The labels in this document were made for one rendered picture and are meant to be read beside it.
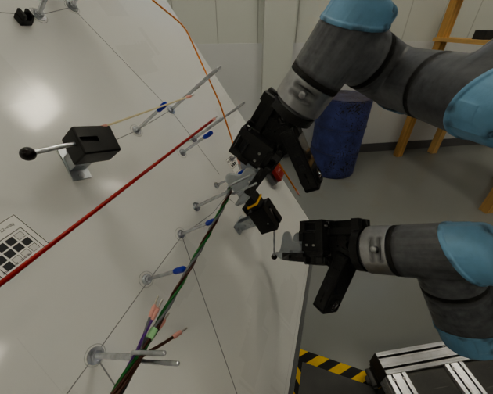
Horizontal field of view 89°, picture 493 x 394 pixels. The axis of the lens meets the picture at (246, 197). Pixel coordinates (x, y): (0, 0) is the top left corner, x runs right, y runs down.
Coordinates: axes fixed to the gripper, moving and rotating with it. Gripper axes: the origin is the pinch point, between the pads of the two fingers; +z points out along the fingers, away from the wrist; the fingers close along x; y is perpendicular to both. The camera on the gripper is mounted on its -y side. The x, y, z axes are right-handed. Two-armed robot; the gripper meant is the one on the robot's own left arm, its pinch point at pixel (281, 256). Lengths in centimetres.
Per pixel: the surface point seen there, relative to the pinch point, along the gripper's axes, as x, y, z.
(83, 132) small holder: 40.1, 13.6, -9.6
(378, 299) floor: -132, -28, 44
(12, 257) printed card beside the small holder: 44.1, -0.1, -6.6
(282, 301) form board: -4.0, -10.4, 3.3
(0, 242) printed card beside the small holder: 45.2, 1.3, -6.5
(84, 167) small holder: 39.3, 11.3, -3.2
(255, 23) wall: -83, 217, 121
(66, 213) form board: 40.2, 5.0, -4.2
